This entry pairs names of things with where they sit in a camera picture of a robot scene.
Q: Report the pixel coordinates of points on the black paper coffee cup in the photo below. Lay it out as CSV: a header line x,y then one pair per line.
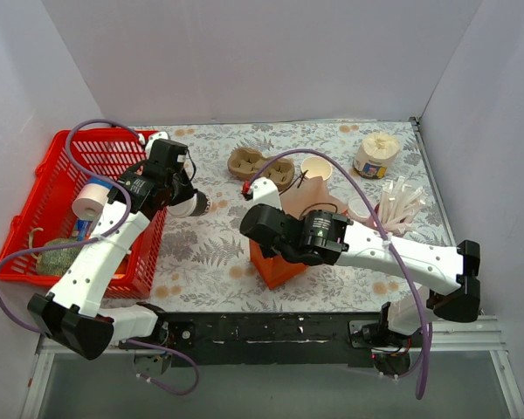
x,y
199,204

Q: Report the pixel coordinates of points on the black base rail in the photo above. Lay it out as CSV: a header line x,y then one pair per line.
x,y
277,338

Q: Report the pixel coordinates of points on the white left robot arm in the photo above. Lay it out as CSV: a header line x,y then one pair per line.
x,y
70,312

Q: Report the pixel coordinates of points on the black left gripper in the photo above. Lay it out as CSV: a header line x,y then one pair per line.
x,y
183,188

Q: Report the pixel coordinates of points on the stack of paper cups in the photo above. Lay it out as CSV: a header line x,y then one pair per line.
x,y
315,166

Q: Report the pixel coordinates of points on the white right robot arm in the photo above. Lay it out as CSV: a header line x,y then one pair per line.
x,y
447,276

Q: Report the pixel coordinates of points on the orange paper bag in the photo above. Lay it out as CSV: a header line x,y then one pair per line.
x,y
275,271

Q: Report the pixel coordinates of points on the white cup lid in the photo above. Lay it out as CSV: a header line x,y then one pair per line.
x,y
184,209

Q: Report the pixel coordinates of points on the floral table mat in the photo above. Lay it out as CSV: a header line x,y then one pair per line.
x,y
204,264

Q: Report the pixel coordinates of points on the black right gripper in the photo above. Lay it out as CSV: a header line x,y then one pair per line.
x,y
268,248

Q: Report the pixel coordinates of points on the red plastic basket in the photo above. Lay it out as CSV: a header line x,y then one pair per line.
x,y
106,151

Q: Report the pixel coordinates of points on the white tape roll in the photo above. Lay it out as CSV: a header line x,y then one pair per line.
x,y
90,201

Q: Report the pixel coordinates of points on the wrapped toilet paper roll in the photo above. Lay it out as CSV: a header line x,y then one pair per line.
x,y
375,155

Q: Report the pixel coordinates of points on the stack of white lids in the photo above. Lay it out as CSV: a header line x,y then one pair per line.
x,y
357,210

